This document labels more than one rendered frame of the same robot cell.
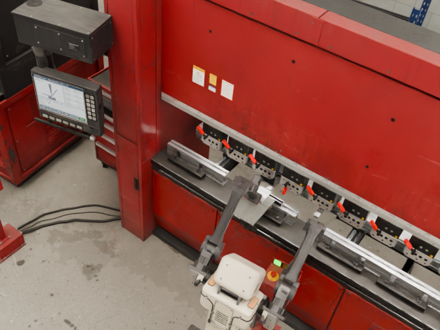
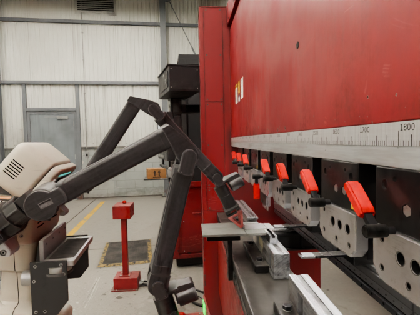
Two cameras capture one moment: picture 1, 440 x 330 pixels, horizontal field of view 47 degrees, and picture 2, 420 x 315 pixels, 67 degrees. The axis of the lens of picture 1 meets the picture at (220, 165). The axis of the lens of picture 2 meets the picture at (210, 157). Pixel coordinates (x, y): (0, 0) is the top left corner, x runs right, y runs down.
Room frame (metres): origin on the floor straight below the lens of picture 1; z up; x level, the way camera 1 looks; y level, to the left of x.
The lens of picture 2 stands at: (1.30, -1.31, 1.38)
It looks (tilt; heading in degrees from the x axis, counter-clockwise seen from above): 3 degrees down; 56
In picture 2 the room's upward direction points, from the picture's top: 1 degrees counter-clockwise
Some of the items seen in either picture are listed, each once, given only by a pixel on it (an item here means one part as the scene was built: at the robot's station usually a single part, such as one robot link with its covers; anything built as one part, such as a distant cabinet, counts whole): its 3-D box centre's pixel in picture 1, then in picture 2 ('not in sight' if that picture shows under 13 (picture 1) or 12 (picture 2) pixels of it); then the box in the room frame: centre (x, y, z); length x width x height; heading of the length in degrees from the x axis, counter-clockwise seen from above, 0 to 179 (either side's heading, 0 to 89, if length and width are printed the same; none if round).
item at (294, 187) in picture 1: (295, 177); (275, 172); (2.18, -0.46, 1.26); 0.15 x 0.09 x 0.17; 59
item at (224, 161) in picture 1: (238, 152); (312, 235); (2.83, -0.12, 0.81); 0.64 x 0.08 x 0.14; 149
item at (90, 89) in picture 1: (71, 99); (169, 136); (2.47, 0.96, 1.42); 0.45 x 0.12 x 0.36; 73
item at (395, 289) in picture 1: (401, 293); not in sight; (1.70, -1.14, 0.89); 0.30 x 0.05 x 0.03; 59
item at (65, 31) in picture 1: (70, 76); (178, 124); (2.56, 0.98, 1.53); 0.51 x 0.25 x 0.85; 73
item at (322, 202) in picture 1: (325, 193); (291, 178); (2.08, -0.63, 1.26); 0.15 x 0.09 x 0.17; 59
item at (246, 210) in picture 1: (252, 205); (232, 229); (2.15, -0.23, 1.00); 0.26 x 0.18 x 0.01; 149
